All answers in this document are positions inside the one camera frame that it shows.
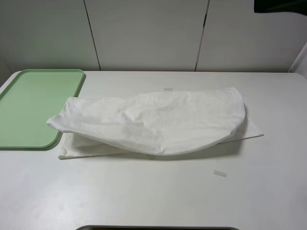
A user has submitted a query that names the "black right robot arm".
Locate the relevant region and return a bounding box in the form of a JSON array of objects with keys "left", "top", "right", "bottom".
[{"left": 254, "top": 0, "right": 307, "bottom": 16}]

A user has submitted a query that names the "white short sleeve t-shirt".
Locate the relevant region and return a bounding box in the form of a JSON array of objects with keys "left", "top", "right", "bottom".
[{"left": 47, "top": 88, "right": 263, "bottom": 160}]

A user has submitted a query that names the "light green plastic tray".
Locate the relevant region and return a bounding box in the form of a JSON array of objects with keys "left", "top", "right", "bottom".
[{"left": 0, "top": 69, "right": 84, "bottom": 150}]

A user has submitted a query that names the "clear tape marker near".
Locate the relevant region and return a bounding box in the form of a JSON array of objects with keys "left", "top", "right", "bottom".
[{"left": 213, "top": 170, "right": 227, "bottom": 177}]

